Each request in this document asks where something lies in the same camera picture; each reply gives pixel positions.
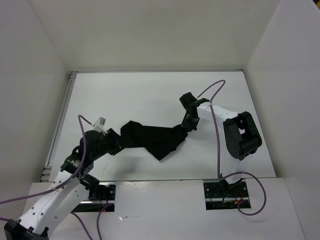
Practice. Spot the black skirt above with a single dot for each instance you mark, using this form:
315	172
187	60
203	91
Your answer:
158	141

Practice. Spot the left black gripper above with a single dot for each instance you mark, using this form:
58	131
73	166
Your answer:
116	141

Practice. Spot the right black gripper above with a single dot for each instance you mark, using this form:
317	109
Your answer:
187	127

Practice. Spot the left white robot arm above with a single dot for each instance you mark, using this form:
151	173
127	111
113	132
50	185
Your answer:
72	185

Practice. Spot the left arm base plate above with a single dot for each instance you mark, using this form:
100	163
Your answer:
103	196

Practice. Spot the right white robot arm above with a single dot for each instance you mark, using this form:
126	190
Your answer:
241	135

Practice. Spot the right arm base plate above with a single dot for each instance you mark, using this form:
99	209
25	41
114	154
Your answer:
219	195

